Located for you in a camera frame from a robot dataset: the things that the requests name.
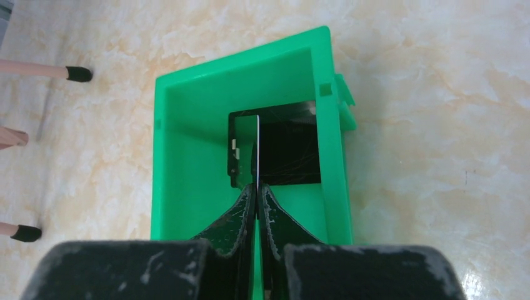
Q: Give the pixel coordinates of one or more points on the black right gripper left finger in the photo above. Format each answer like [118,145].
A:
[217,263]

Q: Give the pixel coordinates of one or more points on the pink music stand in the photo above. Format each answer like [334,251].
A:
[12,137]

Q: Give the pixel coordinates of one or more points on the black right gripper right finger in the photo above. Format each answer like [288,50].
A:
[298,265]

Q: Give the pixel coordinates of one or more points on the black card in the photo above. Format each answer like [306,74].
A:
[275,145]

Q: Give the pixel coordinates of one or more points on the green plastic bin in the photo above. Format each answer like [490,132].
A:
[191,186]

